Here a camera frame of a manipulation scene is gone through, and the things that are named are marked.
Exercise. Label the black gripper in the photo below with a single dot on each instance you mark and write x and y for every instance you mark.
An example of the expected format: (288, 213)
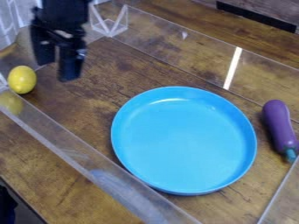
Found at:
(61, 15)

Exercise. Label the purple toy eggplant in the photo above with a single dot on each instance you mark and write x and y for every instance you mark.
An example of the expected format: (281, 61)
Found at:
(278, 121)

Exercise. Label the yellow lemon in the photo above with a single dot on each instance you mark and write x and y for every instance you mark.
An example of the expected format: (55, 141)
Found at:
(22, 79)

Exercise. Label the clear acrylic corner bracket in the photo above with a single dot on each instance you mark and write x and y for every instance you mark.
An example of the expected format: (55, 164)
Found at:
(109, 18)

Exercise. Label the clear acrylic enclosure wall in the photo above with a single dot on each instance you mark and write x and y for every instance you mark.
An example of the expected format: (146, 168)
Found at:
(57, 158)

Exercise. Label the blue round tray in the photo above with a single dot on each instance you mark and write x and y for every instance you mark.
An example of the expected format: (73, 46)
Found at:
(185, 140)

